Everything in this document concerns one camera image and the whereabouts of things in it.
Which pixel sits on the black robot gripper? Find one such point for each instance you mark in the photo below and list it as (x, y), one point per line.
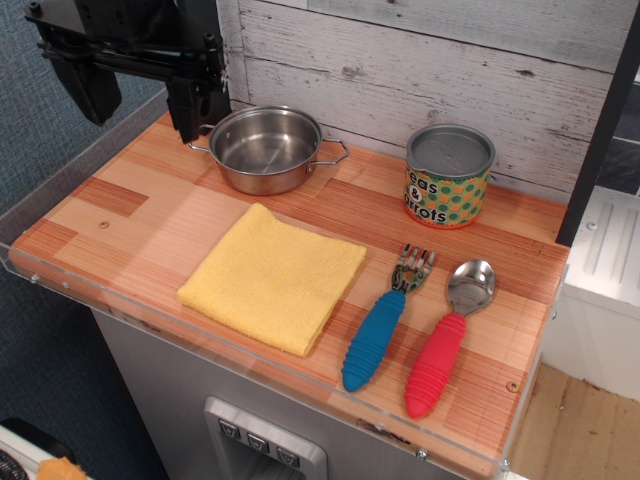
(152, 39)

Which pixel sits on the small stainless steel pot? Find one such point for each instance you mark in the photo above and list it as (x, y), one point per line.
(267, 150)

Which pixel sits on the folded yellow towel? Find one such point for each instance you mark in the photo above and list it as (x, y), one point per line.
(273, 282)

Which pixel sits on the peas and carrots toy can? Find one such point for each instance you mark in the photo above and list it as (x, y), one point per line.
(447, 173)

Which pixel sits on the grey toy fridge cabinet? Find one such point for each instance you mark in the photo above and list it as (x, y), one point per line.
(215, 410)

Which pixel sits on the clear acrylic table guard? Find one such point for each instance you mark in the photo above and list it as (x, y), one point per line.
(121, 227)

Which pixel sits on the orange plush item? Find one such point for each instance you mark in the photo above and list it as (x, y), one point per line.
(59, 469)

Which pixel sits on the white toy cabinet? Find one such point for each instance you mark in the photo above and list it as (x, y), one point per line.
(593, 332)

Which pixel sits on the blue handled toy fork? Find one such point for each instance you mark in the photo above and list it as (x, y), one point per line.
(369, 345)

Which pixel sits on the red handled toy spoon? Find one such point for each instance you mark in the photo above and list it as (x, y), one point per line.
(470, 288)

